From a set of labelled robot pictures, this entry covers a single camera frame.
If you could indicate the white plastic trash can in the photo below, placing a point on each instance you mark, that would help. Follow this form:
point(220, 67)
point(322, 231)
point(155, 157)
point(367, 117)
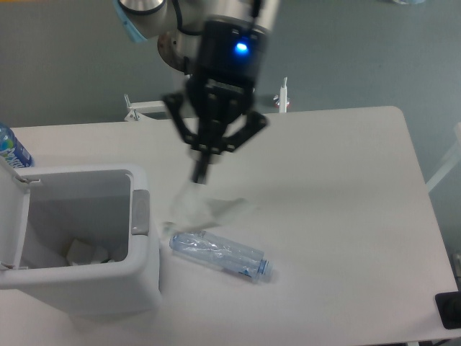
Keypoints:
point(105, 205)

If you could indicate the crushed clear plastic bottle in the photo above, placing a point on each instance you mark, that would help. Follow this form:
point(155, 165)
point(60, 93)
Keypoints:
point(221, 252)

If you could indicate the blue labelled water bottle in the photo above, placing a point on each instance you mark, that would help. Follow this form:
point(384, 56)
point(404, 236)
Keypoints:
point(12, 150)

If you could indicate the crumpled white paper in bin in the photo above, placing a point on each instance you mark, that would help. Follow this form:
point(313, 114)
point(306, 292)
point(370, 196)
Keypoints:
point(81, 253)

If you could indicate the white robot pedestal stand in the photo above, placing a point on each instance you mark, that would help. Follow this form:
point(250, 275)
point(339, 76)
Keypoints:
point(220, 64)

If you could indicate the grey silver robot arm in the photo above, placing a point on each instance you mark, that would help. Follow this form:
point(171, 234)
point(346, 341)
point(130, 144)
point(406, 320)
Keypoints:
point(144, 20)

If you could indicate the black device at table edge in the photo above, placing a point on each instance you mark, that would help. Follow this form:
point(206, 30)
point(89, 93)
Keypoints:
point(448, 305)

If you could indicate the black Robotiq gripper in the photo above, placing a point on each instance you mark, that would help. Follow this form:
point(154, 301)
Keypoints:
point(222, 136)

